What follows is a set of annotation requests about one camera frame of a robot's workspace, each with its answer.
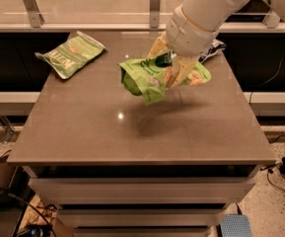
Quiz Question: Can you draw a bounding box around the green jalapeno chip bag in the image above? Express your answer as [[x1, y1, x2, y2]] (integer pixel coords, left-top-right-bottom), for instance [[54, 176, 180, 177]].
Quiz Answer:
[[35, 31, 106, 80]]

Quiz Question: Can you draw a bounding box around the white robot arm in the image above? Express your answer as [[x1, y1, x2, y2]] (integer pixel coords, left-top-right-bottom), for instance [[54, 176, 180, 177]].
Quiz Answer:
[[151, 0, 285, 88]]

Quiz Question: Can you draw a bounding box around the green rice chip bag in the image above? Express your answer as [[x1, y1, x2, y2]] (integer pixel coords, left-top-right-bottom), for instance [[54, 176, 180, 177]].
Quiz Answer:
[[119, 51, 212, 106]]

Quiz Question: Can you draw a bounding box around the blue perforated box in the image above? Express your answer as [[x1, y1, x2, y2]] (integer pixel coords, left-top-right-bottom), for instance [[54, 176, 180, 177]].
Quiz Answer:
[[219, 214, 252, 237]]

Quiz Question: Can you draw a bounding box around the grey drawer cabinet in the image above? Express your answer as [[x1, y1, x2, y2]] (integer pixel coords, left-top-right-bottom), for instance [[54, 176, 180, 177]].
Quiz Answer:
[[24, 161, 259, 235]]

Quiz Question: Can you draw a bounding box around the black cable on floor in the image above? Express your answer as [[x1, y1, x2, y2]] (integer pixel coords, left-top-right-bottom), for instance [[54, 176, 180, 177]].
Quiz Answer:
[[0, 185, 57, 237]]

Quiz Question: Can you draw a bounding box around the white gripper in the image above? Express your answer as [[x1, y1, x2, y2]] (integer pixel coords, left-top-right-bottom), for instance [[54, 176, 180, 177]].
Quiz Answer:
[[147, 6, 217, 89]]

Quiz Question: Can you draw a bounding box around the glass railing with metal posts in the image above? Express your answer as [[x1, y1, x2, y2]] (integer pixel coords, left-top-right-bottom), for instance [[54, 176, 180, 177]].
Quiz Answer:
[[0, 0, 285, 33]]

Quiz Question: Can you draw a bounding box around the blue chip bag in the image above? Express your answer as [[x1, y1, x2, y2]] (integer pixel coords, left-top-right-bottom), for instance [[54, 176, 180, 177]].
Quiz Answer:
[[198, 39, 227, 63]]

